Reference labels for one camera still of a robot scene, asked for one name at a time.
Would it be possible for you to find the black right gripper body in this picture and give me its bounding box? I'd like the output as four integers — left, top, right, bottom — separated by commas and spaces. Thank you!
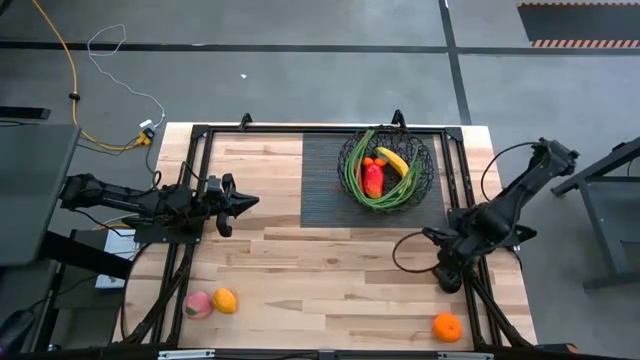
422, 224, 481, 271

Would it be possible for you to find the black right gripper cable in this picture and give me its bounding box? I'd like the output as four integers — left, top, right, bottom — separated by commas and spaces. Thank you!
391, 229, 444, 275

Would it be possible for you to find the grey desk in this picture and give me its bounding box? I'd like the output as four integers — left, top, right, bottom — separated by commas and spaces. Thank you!
0, 123, 82, 269

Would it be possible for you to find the black wire basket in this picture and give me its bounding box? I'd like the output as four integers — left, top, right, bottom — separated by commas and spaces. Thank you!
337, 124, 435, 214

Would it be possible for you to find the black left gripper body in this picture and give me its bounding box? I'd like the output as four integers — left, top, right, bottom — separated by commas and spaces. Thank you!
197, 173, 236, 238

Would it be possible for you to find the black rounded object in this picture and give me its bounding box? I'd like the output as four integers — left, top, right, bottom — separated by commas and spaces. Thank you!
0, 309, 34, 354

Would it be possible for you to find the black hazard-striped floor mat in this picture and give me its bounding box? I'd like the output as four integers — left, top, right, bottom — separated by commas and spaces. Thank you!
516, 2, 640, 50

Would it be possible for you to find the white box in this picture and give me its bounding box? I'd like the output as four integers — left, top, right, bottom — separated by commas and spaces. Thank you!
93, 227, 139, 291

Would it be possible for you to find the long green beans bunch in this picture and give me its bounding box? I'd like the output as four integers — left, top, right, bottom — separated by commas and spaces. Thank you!
343, 128, 424, 211

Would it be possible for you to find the grey metal stand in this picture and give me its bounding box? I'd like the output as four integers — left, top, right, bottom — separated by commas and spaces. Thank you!
552, 134, 640, 292

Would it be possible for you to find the thin white cable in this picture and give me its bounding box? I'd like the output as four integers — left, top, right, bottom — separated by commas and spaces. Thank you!
87, 23, 167, 130

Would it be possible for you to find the yellow orange lemon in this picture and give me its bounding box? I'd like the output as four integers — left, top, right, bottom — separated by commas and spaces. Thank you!
212, 287, 239, 315

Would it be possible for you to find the black diagonal beam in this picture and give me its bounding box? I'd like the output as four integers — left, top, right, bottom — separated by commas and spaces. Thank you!
39, 229, 134, 281

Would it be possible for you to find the black metal table frame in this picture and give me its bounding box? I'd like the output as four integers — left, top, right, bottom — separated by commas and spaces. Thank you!
119, 110, 539, 351

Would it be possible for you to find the red yellow mango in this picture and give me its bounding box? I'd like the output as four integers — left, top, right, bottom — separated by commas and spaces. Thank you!
363, 163, 385, 200

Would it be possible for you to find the pink peach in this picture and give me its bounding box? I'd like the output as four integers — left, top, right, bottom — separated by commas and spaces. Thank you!
182, 290, 214, 320

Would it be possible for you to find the silver metal bracket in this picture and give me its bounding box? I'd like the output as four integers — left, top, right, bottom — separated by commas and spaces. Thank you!
437, 351, 495, 360
157, 349, 217, 360

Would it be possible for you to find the yellow cable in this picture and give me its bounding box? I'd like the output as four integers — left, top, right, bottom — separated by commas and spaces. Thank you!
30, 0, 154, 151

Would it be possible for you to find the black flat bar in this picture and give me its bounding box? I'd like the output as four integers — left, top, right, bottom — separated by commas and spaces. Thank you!
0, 105, 52, 121

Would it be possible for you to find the yellow banana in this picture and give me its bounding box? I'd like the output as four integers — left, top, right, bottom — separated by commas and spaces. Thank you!
375, 146, 410, 177

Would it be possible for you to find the orange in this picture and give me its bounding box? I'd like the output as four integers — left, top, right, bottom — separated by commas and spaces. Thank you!
432, 312, 464, 344

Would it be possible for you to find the dark grey woven mat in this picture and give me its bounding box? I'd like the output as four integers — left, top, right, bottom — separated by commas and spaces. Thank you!
301, 132, 449, 230

